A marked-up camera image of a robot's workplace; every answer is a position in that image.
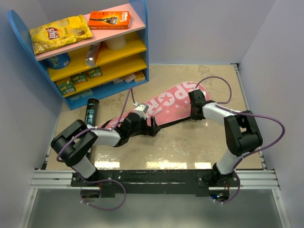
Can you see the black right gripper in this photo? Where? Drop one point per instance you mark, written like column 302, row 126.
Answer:
column 194, row 117

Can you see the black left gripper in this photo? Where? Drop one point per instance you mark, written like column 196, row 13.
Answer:
column 151, row 131

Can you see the pink SPORT racket bag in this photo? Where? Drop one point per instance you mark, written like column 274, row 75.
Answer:
column 174, row 103

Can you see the black BOKA shuttlecock tube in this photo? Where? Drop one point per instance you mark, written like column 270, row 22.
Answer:
column 91, row 111

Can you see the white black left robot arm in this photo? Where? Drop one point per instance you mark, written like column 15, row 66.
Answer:
column 77, row 139

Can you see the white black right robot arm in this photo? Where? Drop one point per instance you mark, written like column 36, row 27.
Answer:
column 241, row 132

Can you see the green gum box right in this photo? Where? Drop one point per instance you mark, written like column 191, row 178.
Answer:
column 94, row 72

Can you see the green gum box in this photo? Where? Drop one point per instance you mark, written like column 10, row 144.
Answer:
column 79, row 78
column 65, row 87
column 94, row 72

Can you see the green gum box middle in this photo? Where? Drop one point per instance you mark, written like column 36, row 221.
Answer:
column 79, row 78

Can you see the green gum box left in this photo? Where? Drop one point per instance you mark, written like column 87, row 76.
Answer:
column 65, row 87

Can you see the silver orange foil box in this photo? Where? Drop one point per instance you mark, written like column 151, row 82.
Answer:
column 92, row 54

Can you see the blue wooden shelf unit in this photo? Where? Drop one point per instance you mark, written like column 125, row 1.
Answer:
column 115, row 64

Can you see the white paper roll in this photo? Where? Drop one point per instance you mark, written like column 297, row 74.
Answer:
column 116, row 43

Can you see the blue round snack can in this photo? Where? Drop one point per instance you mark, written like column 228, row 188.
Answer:
column 58, row 62

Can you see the orange Gillette razor box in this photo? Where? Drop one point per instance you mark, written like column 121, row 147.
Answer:
column 109, row 20

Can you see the yellow Lays chips bag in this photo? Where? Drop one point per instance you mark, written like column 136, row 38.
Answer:
column 59, row 33

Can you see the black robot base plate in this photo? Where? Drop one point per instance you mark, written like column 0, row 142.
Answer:
column 180, row 182

